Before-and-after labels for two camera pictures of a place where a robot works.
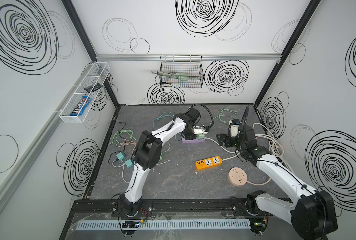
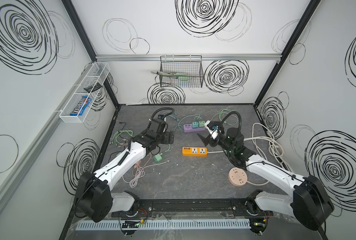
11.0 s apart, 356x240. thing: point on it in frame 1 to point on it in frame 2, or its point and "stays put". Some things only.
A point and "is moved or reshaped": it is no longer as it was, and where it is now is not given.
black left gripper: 191,132 to 166,137
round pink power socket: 237,176 stays put
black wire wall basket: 181,71 stays put
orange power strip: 208,163 to 194,151
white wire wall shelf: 76,110 stays put
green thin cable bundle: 131,132 stays put
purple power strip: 197,140 is moved or reshaped
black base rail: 198,208 stays put
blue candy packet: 77,109 stays put
